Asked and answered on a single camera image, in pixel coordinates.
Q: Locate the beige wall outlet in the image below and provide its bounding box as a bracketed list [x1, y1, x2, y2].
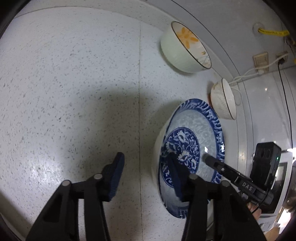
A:
[253, 52, 269, 72]

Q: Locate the blue floral bowl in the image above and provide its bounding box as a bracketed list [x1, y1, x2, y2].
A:
[151, 98, 225, 219]

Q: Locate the black power cable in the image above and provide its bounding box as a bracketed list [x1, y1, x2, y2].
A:
[277, 59, 294, 149]

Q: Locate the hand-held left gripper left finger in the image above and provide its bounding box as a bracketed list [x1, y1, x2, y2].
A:
[25, 152, 125, 241]

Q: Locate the white power cable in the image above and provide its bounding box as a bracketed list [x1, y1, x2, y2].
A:
[228, 53, 289, 105]

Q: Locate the white microwave oven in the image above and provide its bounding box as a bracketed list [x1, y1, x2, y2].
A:
[259, 148, 293, 217]

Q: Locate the yellow gas hose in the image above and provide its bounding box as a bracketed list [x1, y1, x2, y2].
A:
[258, 28, 290, 37]

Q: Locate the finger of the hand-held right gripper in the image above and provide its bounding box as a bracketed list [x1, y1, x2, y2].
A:
[203, 153, 244, 186]

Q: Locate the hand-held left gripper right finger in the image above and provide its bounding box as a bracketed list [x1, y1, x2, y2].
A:
[166, 153, 266, 241]

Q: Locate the orange flower bowl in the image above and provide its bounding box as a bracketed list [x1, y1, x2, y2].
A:
[160, 21, 212, 74]

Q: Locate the small white bowl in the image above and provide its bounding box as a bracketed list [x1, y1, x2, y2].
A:
[210, 78, 237, 120]

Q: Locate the person's right hand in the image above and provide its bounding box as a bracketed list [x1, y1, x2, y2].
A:
[245, 201, 263, 220]

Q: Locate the white wall outlet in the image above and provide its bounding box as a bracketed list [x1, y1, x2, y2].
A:
[276, 52, 289, 64]

